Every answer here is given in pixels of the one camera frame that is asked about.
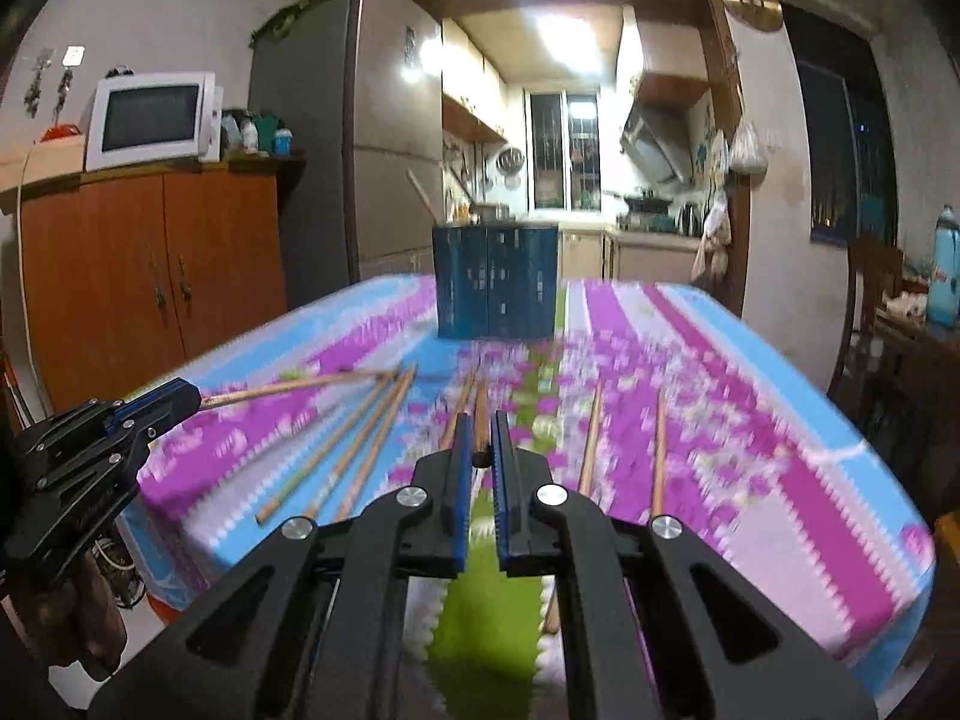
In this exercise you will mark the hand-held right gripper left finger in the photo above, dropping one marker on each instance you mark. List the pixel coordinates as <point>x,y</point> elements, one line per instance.
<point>459,510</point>

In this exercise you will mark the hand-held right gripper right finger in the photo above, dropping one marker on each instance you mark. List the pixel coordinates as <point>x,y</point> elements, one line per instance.
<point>504,510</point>

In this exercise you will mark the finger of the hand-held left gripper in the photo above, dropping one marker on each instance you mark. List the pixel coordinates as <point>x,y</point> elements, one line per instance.
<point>150,396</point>
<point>135,431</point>

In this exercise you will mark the blue perforated utensil holder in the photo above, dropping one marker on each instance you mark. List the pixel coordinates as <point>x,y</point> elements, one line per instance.
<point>495,281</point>

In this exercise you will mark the person's left hand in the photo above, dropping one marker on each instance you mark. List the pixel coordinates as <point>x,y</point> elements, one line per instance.
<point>97,615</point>

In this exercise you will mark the orange wooden cabinet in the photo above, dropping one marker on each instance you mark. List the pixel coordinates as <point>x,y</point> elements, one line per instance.
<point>112,277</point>

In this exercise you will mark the red plastic object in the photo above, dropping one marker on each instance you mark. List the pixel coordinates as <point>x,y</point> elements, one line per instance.
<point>165,607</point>

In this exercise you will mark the beige box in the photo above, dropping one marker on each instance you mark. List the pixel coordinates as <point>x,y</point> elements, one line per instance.
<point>45,165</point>

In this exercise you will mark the floral striped tablecloth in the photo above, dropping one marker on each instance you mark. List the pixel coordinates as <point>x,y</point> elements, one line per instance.
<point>750,427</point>

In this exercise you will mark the white microwave oven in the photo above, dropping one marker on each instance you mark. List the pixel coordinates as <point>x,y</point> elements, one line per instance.
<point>150,120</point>

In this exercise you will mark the red bag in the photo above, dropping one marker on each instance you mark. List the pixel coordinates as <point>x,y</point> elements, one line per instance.
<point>60,133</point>

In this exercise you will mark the blue lidded jar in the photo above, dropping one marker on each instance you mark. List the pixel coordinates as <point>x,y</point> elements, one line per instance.
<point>283,142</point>

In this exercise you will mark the green container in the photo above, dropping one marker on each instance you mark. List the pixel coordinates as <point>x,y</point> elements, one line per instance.
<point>266,133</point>

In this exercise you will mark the hanging feather ornament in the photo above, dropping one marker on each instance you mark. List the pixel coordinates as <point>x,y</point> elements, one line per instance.
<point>64,94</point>
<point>36,86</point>

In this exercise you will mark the grey refrigerator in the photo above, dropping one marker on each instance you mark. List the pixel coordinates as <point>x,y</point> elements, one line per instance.
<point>330,127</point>

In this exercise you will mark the small alarm clock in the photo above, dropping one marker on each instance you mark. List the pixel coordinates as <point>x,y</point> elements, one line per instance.
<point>118,73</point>

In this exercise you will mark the black wok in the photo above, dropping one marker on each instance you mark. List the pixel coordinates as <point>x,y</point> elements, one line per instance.
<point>645,202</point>

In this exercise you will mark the steel kettle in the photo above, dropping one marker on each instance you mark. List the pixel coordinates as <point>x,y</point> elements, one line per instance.
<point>688,221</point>

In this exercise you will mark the hanging round metal strainer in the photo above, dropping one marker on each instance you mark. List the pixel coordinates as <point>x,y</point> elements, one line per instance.
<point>511,160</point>

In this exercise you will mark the barred kitchen window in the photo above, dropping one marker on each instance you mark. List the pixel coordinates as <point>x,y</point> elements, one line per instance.
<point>562,150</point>

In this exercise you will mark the range hood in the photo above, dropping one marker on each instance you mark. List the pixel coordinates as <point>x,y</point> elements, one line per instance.
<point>656,146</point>

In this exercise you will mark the yellow green cloth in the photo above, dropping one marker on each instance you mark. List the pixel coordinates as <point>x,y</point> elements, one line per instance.
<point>285,15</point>

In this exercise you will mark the wooden chair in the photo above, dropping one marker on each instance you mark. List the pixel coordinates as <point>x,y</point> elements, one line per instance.
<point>870,277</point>

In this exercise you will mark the white hanging plastic bag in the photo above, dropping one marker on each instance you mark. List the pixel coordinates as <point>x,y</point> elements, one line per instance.
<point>748,150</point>

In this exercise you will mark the dark wooden side table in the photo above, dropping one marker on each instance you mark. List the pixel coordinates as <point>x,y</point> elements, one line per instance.
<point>922,390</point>

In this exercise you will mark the ceiling light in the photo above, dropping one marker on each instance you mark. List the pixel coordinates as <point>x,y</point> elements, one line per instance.
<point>562,34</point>

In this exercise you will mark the light blue thermos bottle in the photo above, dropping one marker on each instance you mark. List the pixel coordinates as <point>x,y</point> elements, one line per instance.
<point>945,270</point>

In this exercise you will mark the dark room window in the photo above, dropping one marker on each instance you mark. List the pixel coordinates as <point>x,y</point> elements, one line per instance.
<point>832,127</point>

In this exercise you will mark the white wall switch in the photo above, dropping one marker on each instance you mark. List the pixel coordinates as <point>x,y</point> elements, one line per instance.
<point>73,55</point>

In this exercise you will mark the kitchen wall cabinets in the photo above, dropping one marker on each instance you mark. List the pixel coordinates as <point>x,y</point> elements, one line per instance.
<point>469,82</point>

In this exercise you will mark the round gold wall plate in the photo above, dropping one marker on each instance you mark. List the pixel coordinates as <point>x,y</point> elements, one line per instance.
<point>748,0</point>

